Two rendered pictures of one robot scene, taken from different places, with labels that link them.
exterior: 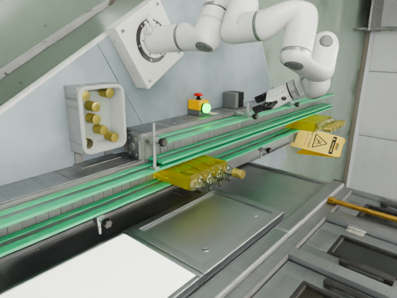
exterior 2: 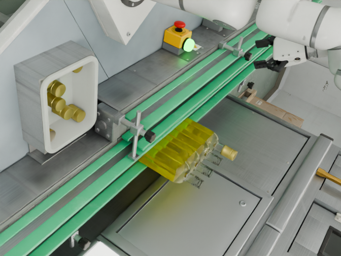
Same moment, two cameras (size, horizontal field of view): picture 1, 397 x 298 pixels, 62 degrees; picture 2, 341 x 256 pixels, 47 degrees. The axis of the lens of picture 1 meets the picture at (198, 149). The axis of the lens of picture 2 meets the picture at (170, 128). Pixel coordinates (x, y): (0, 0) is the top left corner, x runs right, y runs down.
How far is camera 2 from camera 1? 0.54 m
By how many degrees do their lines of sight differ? 25
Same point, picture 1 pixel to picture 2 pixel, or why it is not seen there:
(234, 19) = (285, 11)
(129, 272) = not seen: outside the picture
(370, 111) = not seen: outside the picture
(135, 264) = not seen: outside the picture
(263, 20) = (331, 34)
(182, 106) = (156, 40)
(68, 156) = (20, 147)
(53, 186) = (15, 211)
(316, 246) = (306, 245)
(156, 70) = (137, 15)
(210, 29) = (241, 7)
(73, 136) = (29, 128)
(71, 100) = (28, 90)
